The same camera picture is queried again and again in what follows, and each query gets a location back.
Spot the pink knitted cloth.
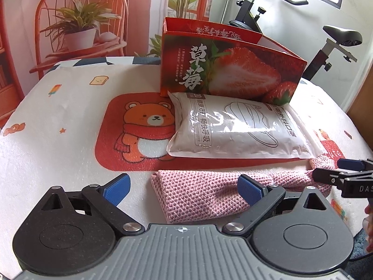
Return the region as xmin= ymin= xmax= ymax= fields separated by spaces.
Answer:
xmin=150 ymin=154 xmax=336 ymax=224

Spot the white face mask package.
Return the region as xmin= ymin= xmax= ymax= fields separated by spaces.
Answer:
xmin=167 ymin=92 xmax=326 ymax=159

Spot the printed room backdrop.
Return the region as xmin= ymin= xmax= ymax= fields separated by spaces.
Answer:
xmin=1 ymin=0 xmax=212 ymax=123

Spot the person's right hand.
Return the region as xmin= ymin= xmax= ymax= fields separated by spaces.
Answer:
xmin=362 ymin=204 xmax=373 ymax=253

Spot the brown wooden door panel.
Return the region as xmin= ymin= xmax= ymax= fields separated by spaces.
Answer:
xmin=347 ymin=67 xmax=373 ymax=149

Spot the red strawberry cardboard box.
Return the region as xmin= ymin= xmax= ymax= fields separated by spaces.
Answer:
xmin=160 ymin=17 xmax=307 ymax=105

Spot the black exercise bike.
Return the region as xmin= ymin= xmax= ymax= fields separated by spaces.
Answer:
xmin=228 ymin=0 xmax=364 ymax=81

